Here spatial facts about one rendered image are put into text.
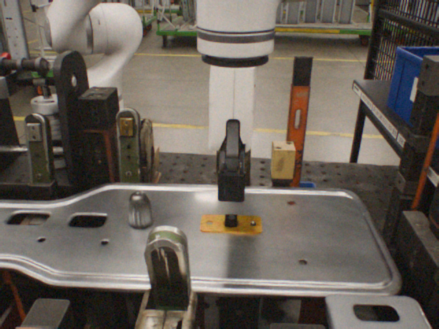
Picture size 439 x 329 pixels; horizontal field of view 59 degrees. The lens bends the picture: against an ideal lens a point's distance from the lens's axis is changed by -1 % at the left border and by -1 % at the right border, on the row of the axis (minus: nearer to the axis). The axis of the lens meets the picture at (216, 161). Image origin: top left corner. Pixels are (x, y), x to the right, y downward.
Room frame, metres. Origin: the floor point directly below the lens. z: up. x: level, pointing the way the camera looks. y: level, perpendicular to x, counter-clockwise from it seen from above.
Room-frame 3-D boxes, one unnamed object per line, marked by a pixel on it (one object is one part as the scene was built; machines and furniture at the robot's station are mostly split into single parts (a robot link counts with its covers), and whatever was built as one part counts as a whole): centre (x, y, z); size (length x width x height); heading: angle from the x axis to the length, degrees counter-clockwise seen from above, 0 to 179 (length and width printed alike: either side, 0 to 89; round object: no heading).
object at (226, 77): (0.45, -0.02, 1.19); 0.10 x 0.07 x 0.11; 177
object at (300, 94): (0.59, -0.13, 0.95); 0.03 x 0.01 x 0.50; 87
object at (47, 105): (0.67, 0.33, 0.94); 0.18 x 0.13 x 0.49; 87
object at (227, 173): (0.39, -0.02, 1.10); 0.03 x 0.03 x 0.07; 87
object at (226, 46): (0.45, -0.02, 1.25); 0.09 x 0.08 x 0.03; 177
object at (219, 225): (0.44, -0.02, 1.01); 0.08 x 0.04 x 0.01; 87
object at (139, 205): (0.45, 0.11, 1.02); 0.03 x 0.03 x 0.07
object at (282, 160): (0.56, -0.11, 0.88); 0.04 x 0.04 x 0.36; 87
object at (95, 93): (0.67, 0.21, 0.91); 0.07 x 0.05 x 0.42; 177
